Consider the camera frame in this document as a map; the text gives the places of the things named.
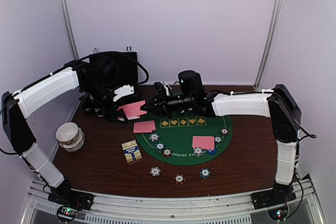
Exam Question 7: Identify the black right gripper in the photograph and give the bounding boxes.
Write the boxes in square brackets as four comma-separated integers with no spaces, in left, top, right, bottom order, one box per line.
[141,88,195,119]

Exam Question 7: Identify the pink playing card deck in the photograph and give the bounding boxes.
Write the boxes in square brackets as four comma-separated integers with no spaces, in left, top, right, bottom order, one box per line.
[118,100,147,120]

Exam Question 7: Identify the pink cards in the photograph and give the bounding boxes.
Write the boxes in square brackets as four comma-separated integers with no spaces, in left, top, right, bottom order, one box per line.
[133,120,156,134]
[192,136,215,150]

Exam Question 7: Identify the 10 chips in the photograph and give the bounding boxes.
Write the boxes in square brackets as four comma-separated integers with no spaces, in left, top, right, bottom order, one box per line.
[193,147,203,157]
[149,133,160,142]

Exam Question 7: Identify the blue white 10 chip stack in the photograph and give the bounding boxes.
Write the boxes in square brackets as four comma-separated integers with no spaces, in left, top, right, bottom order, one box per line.
[150,167,161,177]

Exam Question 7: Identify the red black 100 chip stack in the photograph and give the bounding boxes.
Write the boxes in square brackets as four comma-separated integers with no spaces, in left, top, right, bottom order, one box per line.
[174,174,185,185]

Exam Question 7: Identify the blue green 50 chip stack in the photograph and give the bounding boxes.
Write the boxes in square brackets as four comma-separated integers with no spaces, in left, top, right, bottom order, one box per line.
[200,168,211,179]

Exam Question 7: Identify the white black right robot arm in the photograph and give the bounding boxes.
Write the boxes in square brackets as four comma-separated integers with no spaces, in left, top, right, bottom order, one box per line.
[141,80,305,204]

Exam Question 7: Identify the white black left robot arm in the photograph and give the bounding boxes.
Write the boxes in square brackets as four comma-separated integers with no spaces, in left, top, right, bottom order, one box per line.
[1,57,134,205]

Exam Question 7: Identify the white left wrist cover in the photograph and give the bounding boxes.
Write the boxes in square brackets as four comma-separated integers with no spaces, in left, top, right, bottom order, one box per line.
[113,84,134,102]

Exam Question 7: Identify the card deck holder box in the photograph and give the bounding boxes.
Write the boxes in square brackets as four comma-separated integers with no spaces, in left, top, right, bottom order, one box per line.
[121,140,142,163]

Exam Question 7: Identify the round green poker mat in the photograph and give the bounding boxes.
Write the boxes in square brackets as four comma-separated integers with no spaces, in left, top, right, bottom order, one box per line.
[135,112,233,166]

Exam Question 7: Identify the white ceramic bowl stack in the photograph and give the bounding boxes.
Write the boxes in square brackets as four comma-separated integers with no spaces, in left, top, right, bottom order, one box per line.
[56,122,85,152]

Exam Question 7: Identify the black poker chip case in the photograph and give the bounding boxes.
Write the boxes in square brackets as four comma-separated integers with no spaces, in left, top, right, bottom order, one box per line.
[81,46,139,119]

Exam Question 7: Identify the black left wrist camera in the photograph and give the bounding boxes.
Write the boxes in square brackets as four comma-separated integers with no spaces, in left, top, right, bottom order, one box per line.
[94,56,119,86]

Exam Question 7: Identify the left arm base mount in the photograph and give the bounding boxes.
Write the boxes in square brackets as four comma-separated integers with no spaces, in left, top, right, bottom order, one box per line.
[48,187,94,210]

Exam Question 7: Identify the left aluminium frame post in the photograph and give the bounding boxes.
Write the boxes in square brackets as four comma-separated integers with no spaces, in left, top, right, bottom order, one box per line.
[59,0,79,60]

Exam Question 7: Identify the aluminium frame post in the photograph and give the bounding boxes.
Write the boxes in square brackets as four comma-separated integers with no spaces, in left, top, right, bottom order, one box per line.
[254,0,283,90]
[59,0,79,60]

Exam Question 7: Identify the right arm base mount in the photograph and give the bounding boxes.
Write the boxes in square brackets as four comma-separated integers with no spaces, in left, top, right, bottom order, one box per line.
[251,182,297,210]

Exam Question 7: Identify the right aluminium frame post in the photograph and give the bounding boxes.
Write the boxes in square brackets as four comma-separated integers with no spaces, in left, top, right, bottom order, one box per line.
[254,0,283,90]

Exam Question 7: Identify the aluminium front rail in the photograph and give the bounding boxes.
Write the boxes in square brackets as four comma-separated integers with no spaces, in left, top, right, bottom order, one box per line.
[18,179,327,223]

